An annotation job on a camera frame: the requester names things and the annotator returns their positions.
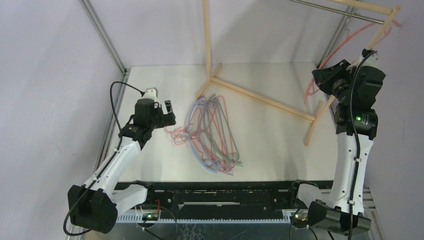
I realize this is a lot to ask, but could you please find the blue plastic hanger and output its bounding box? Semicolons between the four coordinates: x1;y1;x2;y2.
186;96;218;174

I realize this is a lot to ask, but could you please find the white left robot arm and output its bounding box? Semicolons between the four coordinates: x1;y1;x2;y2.
63;98;176;237

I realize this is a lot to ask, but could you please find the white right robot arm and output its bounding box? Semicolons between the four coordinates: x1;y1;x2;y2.
289;48;386;239

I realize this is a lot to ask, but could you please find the metal rack rod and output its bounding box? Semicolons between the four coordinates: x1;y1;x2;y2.
289;0;384;25

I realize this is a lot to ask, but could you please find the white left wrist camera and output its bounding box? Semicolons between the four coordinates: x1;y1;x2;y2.
142;87;159;102

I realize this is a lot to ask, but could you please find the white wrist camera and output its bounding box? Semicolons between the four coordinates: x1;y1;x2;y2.
358;48;379;69
142;87;159;102

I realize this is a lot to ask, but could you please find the pink wire hanger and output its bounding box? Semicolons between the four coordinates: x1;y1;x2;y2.
198;97;240;173
164;95;234;148

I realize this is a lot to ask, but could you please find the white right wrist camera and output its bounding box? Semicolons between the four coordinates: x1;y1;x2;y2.
358;48;379;69

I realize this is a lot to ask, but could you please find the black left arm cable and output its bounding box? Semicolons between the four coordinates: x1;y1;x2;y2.
62;81;148;237

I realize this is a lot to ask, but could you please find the wooden clothes rack frame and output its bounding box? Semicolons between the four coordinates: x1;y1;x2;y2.
196;0;401;146

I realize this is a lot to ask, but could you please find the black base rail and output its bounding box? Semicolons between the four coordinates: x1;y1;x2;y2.
114;180;335;220

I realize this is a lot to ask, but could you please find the aluminium corner post left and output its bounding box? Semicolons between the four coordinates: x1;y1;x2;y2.
78;0;130;77

